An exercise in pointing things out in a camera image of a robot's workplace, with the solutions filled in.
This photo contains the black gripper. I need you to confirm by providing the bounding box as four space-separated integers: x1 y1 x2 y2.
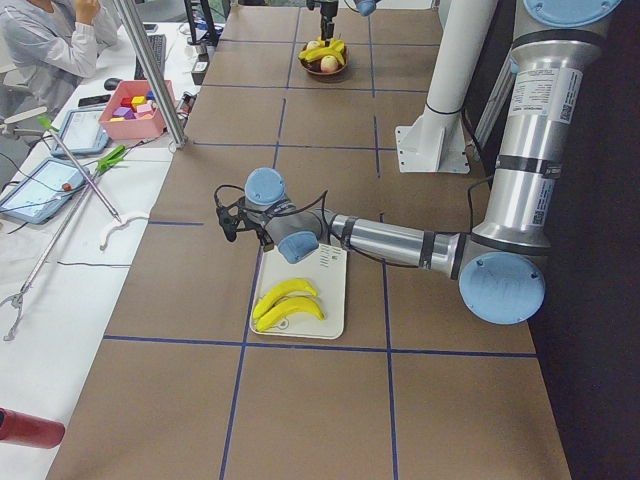
306 0 338 47
214 197 244 242

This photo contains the yellow banana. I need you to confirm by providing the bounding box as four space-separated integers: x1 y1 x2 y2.
252 278 318 319
329 38 346 67
299 46 338 63
256 297 325 332

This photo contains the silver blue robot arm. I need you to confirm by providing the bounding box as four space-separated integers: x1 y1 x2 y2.
305 0 377 46
216 1 616 325

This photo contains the brown wicker basket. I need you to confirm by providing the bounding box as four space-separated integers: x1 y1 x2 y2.
298 39 348 76

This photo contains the pink white peach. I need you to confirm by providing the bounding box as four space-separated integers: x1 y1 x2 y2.
320 55 341 74

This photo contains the white bear tray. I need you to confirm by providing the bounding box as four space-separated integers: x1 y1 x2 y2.
250 245 347 340

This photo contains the pink bin of blocks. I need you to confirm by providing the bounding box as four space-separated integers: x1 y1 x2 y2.
98 80 166 140

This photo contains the black keyboard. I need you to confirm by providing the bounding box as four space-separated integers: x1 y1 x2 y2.
134 34 166 80

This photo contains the blue cased tablet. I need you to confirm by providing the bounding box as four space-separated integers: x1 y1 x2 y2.
1 157 85 224
58 107 110 156

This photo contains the black smartphone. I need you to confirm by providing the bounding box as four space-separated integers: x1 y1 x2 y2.
77 94 111 108

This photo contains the black computer mouse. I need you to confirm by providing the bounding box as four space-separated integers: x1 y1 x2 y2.
103 77 122 91

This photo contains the silver reacher grabber tool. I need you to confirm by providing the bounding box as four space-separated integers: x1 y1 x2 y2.
37 115 149 251

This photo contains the green tipped reacher tool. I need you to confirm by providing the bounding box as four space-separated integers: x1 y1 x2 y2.
1 145 134 342

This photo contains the seated person in grey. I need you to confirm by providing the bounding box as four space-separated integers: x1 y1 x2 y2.
1 1 121 117

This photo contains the red bottle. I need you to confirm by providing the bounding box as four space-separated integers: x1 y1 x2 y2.
1 408 66 449

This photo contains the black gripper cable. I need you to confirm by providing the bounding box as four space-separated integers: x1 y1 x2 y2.
213 177 496 271

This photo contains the aluminium frame post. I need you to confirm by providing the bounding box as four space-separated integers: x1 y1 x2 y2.
114 0 188 151

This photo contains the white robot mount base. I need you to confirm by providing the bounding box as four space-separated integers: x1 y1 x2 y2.
395 0 497 174

